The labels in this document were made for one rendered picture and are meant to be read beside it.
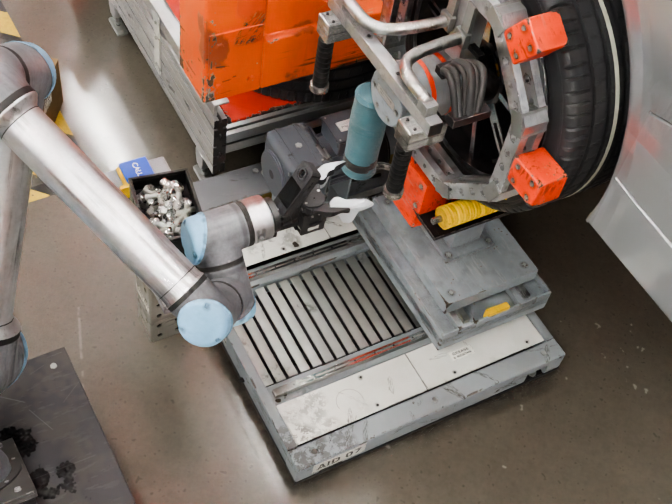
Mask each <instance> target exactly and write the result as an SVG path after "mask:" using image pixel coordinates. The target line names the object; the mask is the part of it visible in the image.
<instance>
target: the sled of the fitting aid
mask: <svg viewBox="0 0 672 504"><path fill-rule="evenodd" d="M352 222H353V224H354V225H355V227H356V228H357V230H358V231H359V233H360V234H361V236H362V237H363V239H364V240H365V242H366V243H367V245H368V247H369V248H370V250H371V251H372V253H373V254H374V256H375V257H376V259H377V260H378V262H379V263H380V265H381V266H382V268H383V269H384V271H385V272H386V274H387V275H388V277H389V278H390V280H391V281H392V283H393V284H394V286H395V287H396V289H397V290H398V292H399V293H400V295H401V296H402V298H403V299H404V301H405V302H406V304H407V305H408V307H409V308H410V310H411V311H412V313H413V314H414V316H415V318H416V319H417V321H418V322H419V324H420V325H421V327H422V328H423V330H424V331H425V333H426V334H427V336H428V337H429V339H430V340H431V342H432V343H433V345H434V346H435V348H436V349H437V351H438V350H441V349H443V348H446V347H448V346H450V345H453V344H455V343H458V342H460V341H463V340H465V339H468V338H470V337H473V336H475V335H477V334H480V333H482V332H485V331H487V330H490V329H492V328H495V327H497V326H500V325H502V324H504V323H507V322H509V321H512V320H514V319H517V318H519V317H522V316H524V315H526V314H529V313H531V312H534V311H536V310H539V309H541V308H544V306H545V304H546V302H547V300H548V298H549V297H550V295H551V293H552V292H551V291H550V289H549V288H548V286H547V285H546V284H545V282H544V281H543V280H542V279H541V277H540V276H539V275H538V273H537V274H536V276H535V278H534V279H533V280H530V281H527V282H525V283H522V284H520V285H517V286H515V287H512V288H510V289H507V290H504V291H502V292H499V293H497V294H494V295H492V296H489V297H487V298H484V299H482V300H479V301H476V302H474V303H471V304H469V305H466V306H464V307H461V308H459V309H456V310H453V311H451V312H448V313H446V314H444V313H443V312H442V310H441V309H440V307H439V306H438V304H437V303H436V301H435V300H434V298H433V297H432V296H431V294H430V293H429V291H428V290H427V288H426V287H425V285H424V284H423V282H422V281H421V279H420V278H419V276H418V275H417V274H416V272H415V271H414V269H413V268H412V266H411V265H410V263H409V262H408V260H407V259H406V257H405V256H404V255H403V253H402V252H401V250H400V249H399V247H398V246H397V244H396V243H395V241H394V240H393V238H392V237H391V235H390V234H389V233H388V231H387V230H386V228H385V227H384V225H383V224H382V222H381V221H380V219H379V218H378V216H377V215H376V213H375V212H374V211H373V209H372V206H371V207H370V208H368V209H365V210H362V211H359V212H358V213H357V215H356V216H355V218H354V219H353V221H352Z"/></svg>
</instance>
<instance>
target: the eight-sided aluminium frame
mask: <svg viewBox="0 0 672 504"><path fill-rule="evenodd" d="M414 1H415V0H383V5H382V10H381V15H380V20H379V21H380V22H385V23H400V22H408V21H410V19H411V14H412V10H413V6H414ZM470 1H472V2H473V3H474V4H475V5H476V7H477V9H478V10H479V12H480V13H481V14H482V15H483V16H484V17H485V18H486V20H487V21H488V22H489V23H490V25H491V27H492V29H493V33H494V37H495V42H496V47H497V52H498V56H499V61H500V66H501V71H502V76H503V80H504V85H505V90H506V95H507V99H508V104H509V109H510V114H511V125H510V128H509V130H508V133H507V136H506V138H505V141H504V144H503V146H502V149H501V152H500V154H499V157H498V160H497V163H496V165H495V168H494V171H493V173H492V176H473V175H464V174H462V173H461V171H460V170H459V169H458V167H457V166H456V165H455V163H454V162H453V161H452V159H451V158H450V157H449V156H448V154H447V153H446V152H445V150H444V149H443V148H442V146H441V145H440V144H439V143H435V144H432V145H429V146H425V147H422V148H419V149H416V150H413V152H412V157H413V158H414V160H415V161H416V163H417V164H418V165H419V167H420V168H421V169H422V171H423V172H424V173H425V175H426V176H427V177H428V179H429V180H430V181H431V183H432V184H433V186H434V187H435V191H437V192H438V193H439V194H440V195H441V196H442V198H446V199H448V200H449V199H463V200H477V201H488V203H489V202H498V201H501V200H503V199H506V198H509V197H512V196H515V195H518V194H519V193H518V192H517V190H516V189H515V188H514V187H513V185H512V184H511V183H510V182H509V180H508V179H507V176H508V174H509V171H510V168H511V166H512V163H513V161H514V158H515V156H517V155H520V154H523V153H526V152H529V151H532V150H535V149H538V146H539V144H540V141H541V139H542V136H543V134H544V132H546V131H547V124H548V122H549V118H548V106H547V105H546V103H545V98H544V93H543V88H542V83H541V78H540V73H539V68H538V63H537V59H534V60H531V61H527V62H524V63H520V64H517V65H514V64H513V62H512V59H511V56H510V52H509V49H508V46H507V43H506V39H505V36H504V32H505V30H506V29H508V28H510V27H511V26H513V25H515V24H517V23H519V22H521V21H522V20H524V19H526V18H528V14H527V9H526V7H525V6H524V5H523V4H522V2H521V0H470ZM375 36H376V37H377V38H378V40H379V41H380V42H381V43H382V45H383V46H384V47H385V49H386V50H387V51H388V52H389V54H390V55H391V56H392V57H393V59H394V60H395V61H398V60H401V58H402V57H403V55H404V54H405V53H406V46H405V40H406V36H407V35H401V36H384V35H378V34H377V35H375Z"/></svg>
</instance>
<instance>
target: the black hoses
mask: <svg viewBox="0 0 672 504"><path fill-rule="evenodd" d="M468 50H469V51H470V52H471V53H472V54H473V56H474V57H475V58H476V59H477V60H476V59H462V58H455V59H452V60H450V61H447V62H443V63H439V64H437V65H436V68H435V72H436V74H437V75H438V76H439V77H440V78H441V79H442V80H443V79H447V82H448V85H449V90H450V99H451V112H448V113H447V115H446V118H445V120H446V122H447V123H448V124H449V126H450V127H451V128H452V129H454V128H457V127H460V126H463V125H467V124H470V123H473V122H476V121H480V120H483V119H486V118H489V117H490V115H491V112H492V110H491V109H490V108H489V106H488V105H487V104H486V103H485V102H484V97H485V92H486V86H487V78H488V74H487V69H486V67H485V65H484V64H483V63H482V62H480V61H478V60H481V59H484V56H485V54H484V53H483V52H482V51H481V49H480V48H479V47H478V46H477V45H476V44H475V43H473V44H469V46H468ZM460 74H461V78H462V88H461V79H460Z"/></svg>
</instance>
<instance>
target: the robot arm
mask: <svg viewBox="0 0 672 504"><path fill-rule="evenodd" d="M55 84H56V69H55V66H54V64H53V61H52V60H51V58H50V57H49V55H48V54H47V53H46V52H45V51H44V50H43V49H42V48H40V47H39V46H37V45H35V44H33V43H30V42H23V41H22V42H21V41H9V42H6V43H3V44H0V394H1V393H2V392H3V391H4V390H5V389H6V388H8V387H9V386H11V385H12V384H13V383H14V382H15V381H16V380H17V378H18V377H19V376H20V374H21V373H22V371H23V370H24V368H25V366H26V363H27V358H28V347H27V342H26V340H25V337H24V335H23V334H22V332H21V324H20V322H19V321H18V319H17V318H16V317H15V316H14V315H13V309H14V302H15V295H16V288H17V281H18V274H19V267H20V259H21V252H22V245H23V238H24V231H25V224H26V217H27V209H28V202H29V195H30V188H31V181H32V174H33V172H34V173H35V174H36V175H37V176H38V177H39V178H40V179H41V180H42V181H43V182H44V183H45V184H46V185H47V186H48V187H49V188H50V189H51V190H52V191H53V192H54V193H55V194H56V195H57V196H58V197H59V198H60V199H61V200H62V201H63V202H64V203H65V204H66V205H67V206H68V207H69V208H70V209H71V210H72V211H73V212H74V213H75V214H76V215H77V216H78V217H79V218H80V219H81V220H82V221H83V222H84V223H85V224H86V225H87V226H88V227H89V228H90V229H91V230H92V231H93V232H94V233H95V234H96V235H97V236H98V237H99V238H100V239H101V240H102V241H103V242H104V243H105V244H106V245H107V246H108V247H109V248H110V250H111V251H112V252H113V253H114V254H115V255H116V256H117V257H118V258H119V259H120V260H121V261H122V262H123V263H124V264H125V265H126V266H127V267H128V268H129V269H130V270H131V271H132V272H133V273H134V274H135V275H136V276H137V277H138V278H139V279H140V280H141V281H142V282H143V283H144V284H145V285H146V286H147V287H148V288H149V289H150V290H151V291H152V292H153V293H154V294H155V295H156V296H157V297H158V298H159V299H160V300H161V301H162V302H163V303H164V304H165V306H166V308H167V309H168V310H169V311H170V312H171V313H172V314H173V315H174V316H175V317H176V318H177V324H178V329H179V331H180V333H181V335H182V336H183V338H184V339H185V340H187V341H188V342H189V343H191V344H193V345H196V346H199V347H210V346H214V345H216V344H218V343H219V342H221V341H222V340H223V339H224V338H226V337H227V336H228V335H229V333H230V332H231V330H232V328H233V327H234V326H238V325H241V324H243V323H245V322H247V321H249V319H251V318H252V317H253V316H254V315H255V313H256V299H255V296H254V294H253V291H252V288H251V284H250V280H249V276H248V272H247V268H246V264H245V261H244V257H243V252H242V249H244V248H247V247H250V246H253V245H254V244H257V243H260V242H263V241H266V240H269V239H272V238H274V237H277V232H279V231H282V230H285V229H288V228H291V227H294V229H295V230H297V231H298V232H299V234H300V235H301V236H302V235H305V234H308V233H311V232H314V231H317V230H320V229H323V228H324V224H325V222H326V218H327V217H333V216H339V217H340V219H341V221H342V222H343V223H350V222H352V221H353V219H354V218H355V216H356V215H357V213H358V212H359V211H362V210H365V209H368V208H370V207H371V206H373V205H374V202H372V201H370V200H368V199H366V198H364V199H354V198H353V199H343V198H341V197H334V198H333V199H332V200H331V201H330V202H329V203H324V202H325V201H326V199H327V195H325V194H323V193H322V192H321V190H320V189H322V188H323V187H324V186H325V185H326V183H327V181H328V179H329V177H330V176H331V175H333V174H334V172H335V171H337V170H339V169H341V168H342V167H343V166H344V165H345V164H346V162H345V161H338V162H332V163H327V164H324V165H319V166H316V167H315V165H314V164H313V163H312V162H308V161H302V162H301V163H300V164H299V166H298V167H297V169H296V170H295V171H294V173H293V174H292V176H291V177H290V178H289V180H288V181H287V183H286V184H285V185H284V187H283V188H282V190H281V191H280V192H279V194H278V195H277V197H276V198H275V199H274V201H273V200H272V199H271V198H270V197H266V198H263V197H261V196H260V195H255V196H251V197H248V198H245V199H242V200H239V201H237V202H234V203H231V204H228V205H224V206H221V207H218V208H215V209H211V210H208V211H205V212H198V213H197V214H196V215H193V216H190V217H187V218H186V219H184V220H183V222H182V224H181V241H182V246H183V248H184V253H185V255H186V257H185V256H184V255H183V254H182V253H181V252H180V251H179V250H178V249H177V248H176V247H175V246H174V245H173V244H172V242H171V241H170V240H169V239H168V238H167V237H166V236H165V235H164V234H163V233H162V232H161V231H160V230H159V229H158V228H157V227H156V226H155V225H154V224H153V223H152V222H151V221H150V220H149V219H148V218H147V217H146V216H145V215H144V214H143V213H142V212H141V211H140V210H139V209H138V208H137V207H136V206H135V205H134V204H133V203H132V202H131V201H130V200H129V199H128V198H127V197H126V196H125V195H124V194H123V192H122V191H121V190H120V189H119V188H118V187H117V186H116V185H115V184H114V183H113V182H112V181H111V180H110V179H109V178H108V177H107V176H106V175H105V174H104V173H103V172H102V171H101V170H100V169H99V168H98V167H97V166H96V165H95V164H94V163H93V162H92V161H91V160H90V159H89V158H88V157H87V156H86V155H85V154H84V153H83V152H82V151H81V150H80V149H79V148H78V147H77V146H76V145H75V143H74V142H73V141H72V140H71V139H70V138H69V137H68V136H67V135H66V134H65V133H64V132H63V131H62V130H61V129H60V128H59V127H58V126H57V125H56V124H55V123H54V122H53V121H52V120H51V119H50V118H49V117H48V116H47V115H46V114H45V113H44V112H43V107H44V100H45V98H47V97H48V96H49V95H50V93H51V92H52V91H53V89H54V87H55ZM319 187H320V189H319ZM317 225H319V227H318V228H316V229H313V230H310V231H308V228H311V227H314V226H317ZM298 226H299V228H300V229H299V228H298ZM194 265H197V267H198V269H197V268H196V267H195V266H194Z"/></svg>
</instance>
